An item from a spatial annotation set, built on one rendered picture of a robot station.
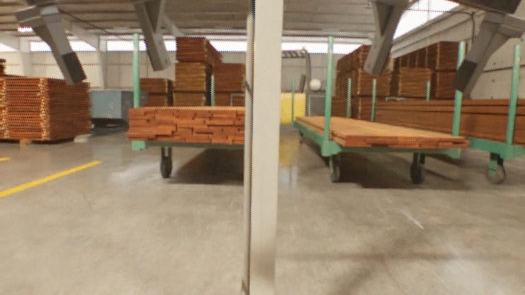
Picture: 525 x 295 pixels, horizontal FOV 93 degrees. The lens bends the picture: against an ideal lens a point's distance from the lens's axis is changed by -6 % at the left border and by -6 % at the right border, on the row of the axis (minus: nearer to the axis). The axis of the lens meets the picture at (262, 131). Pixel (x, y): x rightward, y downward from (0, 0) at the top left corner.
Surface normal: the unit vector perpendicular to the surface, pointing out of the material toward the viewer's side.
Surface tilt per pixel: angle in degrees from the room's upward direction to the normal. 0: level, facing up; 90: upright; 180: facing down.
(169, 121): 90
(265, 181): 90
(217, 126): 90
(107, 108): 90
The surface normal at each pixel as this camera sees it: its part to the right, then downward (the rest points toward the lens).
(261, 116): -0.02, 0.10
